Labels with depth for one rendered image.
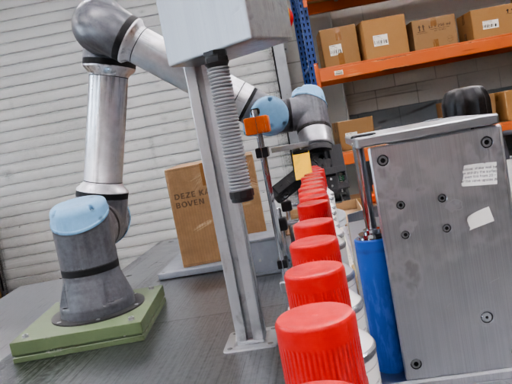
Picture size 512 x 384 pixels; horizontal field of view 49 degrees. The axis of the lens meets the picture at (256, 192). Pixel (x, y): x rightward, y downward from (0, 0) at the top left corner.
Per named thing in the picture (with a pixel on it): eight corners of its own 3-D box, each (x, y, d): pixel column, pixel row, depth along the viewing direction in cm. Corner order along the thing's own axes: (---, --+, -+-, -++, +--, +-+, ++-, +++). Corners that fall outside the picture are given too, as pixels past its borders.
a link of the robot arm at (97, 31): (72, -28, 104) (302, 98, 107) (89, -13, 115) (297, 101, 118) (45, 28, 105) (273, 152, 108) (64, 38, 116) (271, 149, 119)
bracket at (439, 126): (500, 123, 42) (498, 110, 42) (355, 148, 44) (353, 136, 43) (455, 123, 56) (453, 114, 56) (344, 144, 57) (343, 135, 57)
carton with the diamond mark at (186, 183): (270, 251, 150) (252, 153, 148) (183, 268, 150) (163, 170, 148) (267, 233, 180) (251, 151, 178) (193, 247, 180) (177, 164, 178)
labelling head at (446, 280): (551, 436, 44) (506, 116, 42) (388, 455, 46) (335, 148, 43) (494, 363, 58) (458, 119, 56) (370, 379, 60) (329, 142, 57)
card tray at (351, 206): (366, 222, 178) (363, 210, 177) (286, 235, 181) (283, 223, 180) (358, 209, 207) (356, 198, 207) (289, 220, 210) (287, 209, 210)
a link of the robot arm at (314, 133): (296, 127, 120) (299, 145, 128) (299, 146, 118) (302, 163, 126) (330, 121, 119) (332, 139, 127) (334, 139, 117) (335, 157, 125)
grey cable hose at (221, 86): (254, 200, 76) (225, 46, 74) (228, 205, 77) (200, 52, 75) (256, 197, 80) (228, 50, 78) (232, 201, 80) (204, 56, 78)
